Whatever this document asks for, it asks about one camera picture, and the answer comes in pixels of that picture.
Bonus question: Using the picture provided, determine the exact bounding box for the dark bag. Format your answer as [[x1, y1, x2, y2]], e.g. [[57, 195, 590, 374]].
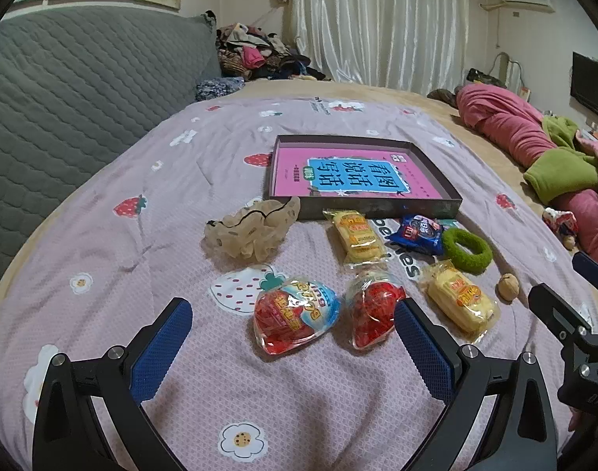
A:
[[466, 68, 508, 89]]

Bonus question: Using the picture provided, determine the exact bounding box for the black television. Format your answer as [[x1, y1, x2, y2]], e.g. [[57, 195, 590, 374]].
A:
[[571, 51, 598, 126]]

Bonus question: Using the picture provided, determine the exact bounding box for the blue patterned cloth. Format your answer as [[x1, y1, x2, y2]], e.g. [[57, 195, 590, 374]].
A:
[[196, 76, 246, 101]]

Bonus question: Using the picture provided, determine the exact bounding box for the pink strawberry printed blanket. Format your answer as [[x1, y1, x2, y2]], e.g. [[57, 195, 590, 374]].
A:
[[0, 95, 598, 471]]

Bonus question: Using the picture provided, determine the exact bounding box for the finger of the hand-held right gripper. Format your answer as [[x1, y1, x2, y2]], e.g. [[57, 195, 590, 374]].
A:
[[528, 283, 594, 349], [572, 252, 598, 286]]

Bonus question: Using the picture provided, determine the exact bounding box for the beige organza scrunchie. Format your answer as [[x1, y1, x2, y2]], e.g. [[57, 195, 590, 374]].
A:
[[203, 195, 301, 262]]

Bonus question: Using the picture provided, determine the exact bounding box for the white radiator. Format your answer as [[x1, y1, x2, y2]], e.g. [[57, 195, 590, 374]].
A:
[[492, 51, 525, 91]]

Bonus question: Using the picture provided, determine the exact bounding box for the pink quilt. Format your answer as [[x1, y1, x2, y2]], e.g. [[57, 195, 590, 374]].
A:
[[456, 83, 598, 266]]

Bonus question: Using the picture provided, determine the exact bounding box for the blue cookie packet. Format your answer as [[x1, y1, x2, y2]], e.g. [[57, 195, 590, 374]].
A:
[[396, 214, 444, 256]]

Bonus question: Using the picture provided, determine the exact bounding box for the patterned pink cloth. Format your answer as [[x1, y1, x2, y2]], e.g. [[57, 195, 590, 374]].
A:
[[576, 128, 598, 168]]

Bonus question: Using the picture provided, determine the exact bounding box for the pink book with blue label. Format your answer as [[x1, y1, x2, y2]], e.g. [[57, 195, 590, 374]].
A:
[[272, 146, 452, 199]]

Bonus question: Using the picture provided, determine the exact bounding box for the grey quilted headboard cover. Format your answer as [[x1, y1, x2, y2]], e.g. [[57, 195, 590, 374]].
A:
[[0, 5, 221, 305]]

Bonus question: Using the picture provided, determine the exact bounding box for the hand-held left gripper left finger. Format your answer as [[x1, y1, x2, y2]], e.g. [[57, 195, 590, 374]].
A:
[[31, 297, 194, 471]]

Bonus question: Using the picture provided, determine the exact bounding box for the beige bed sheet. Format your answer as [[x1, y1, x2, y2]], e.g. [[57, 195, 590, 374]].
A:
[[240, 78, 598, 305]]

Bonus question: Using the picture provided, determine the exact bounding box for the green blanket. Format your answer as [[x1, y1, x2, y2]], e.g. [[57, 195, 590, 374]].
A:
[[523, 115, 598, 204]]

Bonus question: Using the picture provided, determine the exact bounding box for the white curtain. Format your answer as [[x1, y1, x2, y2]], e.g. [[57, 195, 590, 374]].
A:
[[284, 0, 469, 94]]

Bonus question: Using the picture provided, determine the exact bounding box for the small doll toy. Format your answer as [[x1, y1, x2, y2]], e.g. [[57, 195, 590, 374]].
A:
[[541, 207, 579, 251]]

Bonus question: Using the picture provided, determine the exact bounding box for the green fuzzy hair tie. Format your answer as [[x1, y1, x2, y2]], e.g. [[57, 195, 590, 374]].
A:
[[441, 228, 493, 273]]

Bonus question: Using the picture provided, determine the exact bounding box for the walnut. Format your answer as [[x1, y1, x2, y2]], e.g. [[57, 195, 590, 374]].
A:
[[496, 274, 520, 302]]

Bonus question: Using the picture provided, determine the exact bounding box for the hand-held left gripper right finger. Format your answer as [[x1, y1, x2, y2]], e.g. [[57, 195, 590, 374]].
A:
[[393, 299, 557, 471]]

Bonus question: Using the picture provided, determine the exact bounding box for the yellow cake packet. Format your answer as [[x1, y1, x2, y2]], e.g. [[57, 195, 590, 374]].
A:
[[323, 208, 385, 268], [421, 260, 501, 341]]

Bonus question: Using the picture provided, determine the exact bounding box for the brown cloth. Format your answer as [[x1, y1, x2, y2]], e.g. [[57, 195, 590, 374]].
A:
[[427, 87, 459, 106]]

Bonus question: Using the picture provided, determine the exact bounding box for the red jelly packet blue label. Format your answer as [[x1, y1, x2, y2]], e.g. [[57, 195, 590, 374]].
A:
[[253, 277, 340, 356]]

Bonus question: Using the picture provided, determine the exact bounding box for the pile of clothes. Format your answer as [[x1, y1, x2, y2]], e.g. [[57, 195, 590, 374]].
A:
[[215, 22, 326, 82]]

